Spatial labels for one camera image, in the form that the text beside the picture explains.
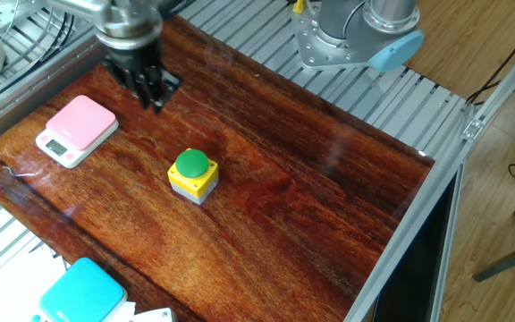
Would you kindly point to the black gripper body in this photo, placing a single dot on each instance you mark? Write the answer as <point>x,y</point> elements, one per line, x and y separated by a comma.
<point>134,58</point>

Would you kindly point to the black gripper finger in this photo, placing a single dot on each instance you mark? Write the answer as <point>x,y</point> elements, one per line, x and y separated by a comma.
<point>166,89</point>
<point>137,87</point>

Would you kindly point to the yellow box green push button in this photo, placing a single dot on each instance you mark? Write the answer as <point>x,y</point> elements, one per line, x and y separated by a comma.
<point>192,179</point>

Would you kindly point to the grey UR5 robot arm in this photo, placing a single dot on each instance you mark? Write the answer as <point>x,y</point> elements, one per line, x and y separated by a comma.
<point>338,18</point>

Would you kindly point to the pink white kitchen scale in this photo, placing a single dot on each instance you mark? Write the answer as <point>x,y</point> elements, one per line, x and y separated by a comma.
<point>81,121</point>

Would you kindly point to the turquoise white scale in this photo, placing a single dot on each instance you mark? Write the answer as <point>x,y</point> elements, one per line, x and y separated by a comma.
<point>83,293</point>

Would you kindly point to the glossy dark wood board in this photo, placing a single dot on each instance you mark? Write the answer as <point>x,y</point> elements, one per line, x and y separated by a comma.
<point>248,214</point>

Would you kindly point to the yellow connector plug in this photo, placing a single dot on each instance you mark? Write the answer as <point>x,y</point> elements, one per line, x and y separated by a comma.
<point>298,5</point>

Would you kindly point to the white paper sheet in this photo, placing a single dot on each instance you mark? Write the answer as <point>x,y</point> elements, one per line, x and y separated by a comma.
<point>7,295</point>

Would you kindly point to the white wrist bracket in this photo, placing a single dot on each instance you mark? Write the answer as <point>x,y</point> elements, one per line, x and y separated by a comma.
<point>76,6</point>

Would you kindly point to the aluminium table frame rail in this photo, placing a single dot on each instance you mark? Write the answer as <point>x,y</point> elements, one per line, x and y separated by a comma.
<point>418,214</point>
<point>16,107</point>

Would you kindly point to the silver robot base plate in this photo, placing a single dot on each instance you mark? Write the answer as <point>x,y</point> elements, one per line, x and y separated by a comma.
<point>315,54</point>

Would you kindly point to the silver corner bracket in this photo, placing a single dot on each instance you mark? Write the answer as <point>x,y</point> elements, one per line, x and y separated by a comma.
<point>473,129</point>

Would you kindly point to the aluminium frame post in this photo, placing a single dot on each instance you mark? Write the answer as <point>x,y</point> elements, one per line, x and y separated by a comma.
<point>512,76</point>

